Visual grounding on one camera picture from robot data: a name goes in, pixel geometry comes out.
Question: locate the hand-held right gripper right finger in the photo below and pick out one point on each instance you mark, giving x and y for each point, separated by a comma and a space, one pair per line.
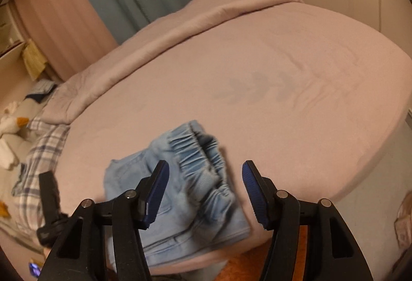
254, 195

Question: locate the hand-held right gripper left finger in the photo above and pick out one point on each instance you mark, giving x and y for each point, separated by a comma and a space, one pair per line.
157, 192

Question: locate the light blue denim pants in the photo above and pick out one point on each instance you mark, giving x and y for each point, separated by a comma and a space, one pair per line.
196, 203

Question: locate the orange rug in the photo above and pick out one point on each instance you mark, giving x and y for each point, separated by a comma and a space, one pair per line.
239, 265

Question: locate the pink bed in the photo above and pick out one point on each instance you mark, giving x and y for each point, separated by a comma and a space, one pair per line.
257, 107

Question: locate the plaid cloth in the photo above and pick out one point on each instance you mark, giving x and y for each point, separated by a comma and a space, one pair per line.
41, 152

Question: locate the dark blue cloth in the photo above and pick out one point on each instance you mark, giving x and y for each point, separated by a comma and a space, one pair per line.
40, 92

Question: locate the white plush goose toy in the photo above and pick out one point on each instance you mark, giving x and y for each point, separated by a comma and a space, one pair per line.
9, 126

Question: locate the pink blanket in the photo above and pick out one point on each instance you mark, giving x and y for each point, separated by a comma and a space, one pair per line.
193, 20

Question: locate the yellow cloth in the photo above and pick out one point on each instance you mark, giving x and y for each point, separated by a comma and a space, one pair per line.
33, 58

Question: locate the pink curtain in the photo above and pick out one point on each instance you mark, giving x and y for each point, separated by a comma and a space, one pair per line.
64, 20

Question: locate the white shelf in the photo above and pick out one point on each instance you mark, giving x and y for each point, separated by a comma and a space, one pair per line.
9, 36

